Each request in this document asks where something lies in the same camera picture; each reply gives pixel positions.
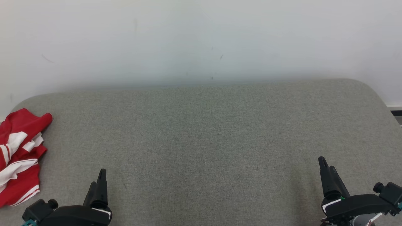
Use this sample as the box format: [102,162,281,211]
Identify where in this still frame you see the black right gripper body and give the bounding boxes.
[321,193,394,226]

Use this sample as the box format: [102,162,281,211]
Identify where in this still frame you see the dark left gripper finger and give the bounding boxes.
[83,181,98,206]
[92,169,109,209]

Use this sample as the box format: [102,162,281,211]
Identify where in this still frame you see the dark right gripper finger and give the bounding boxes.
[318,156,333,198]
[329,166,350,199]

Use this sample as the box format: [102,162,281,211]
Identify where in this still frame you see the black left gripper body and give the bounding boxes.
[39,204,112,226]

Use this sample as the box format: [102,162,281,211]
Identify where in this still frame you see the red basketball jersey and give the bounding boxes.
[0,143,47,207]

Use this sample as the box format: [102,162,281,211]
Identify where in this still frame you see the grey fabric sofa seat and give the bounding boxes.
[0,78,402,226]

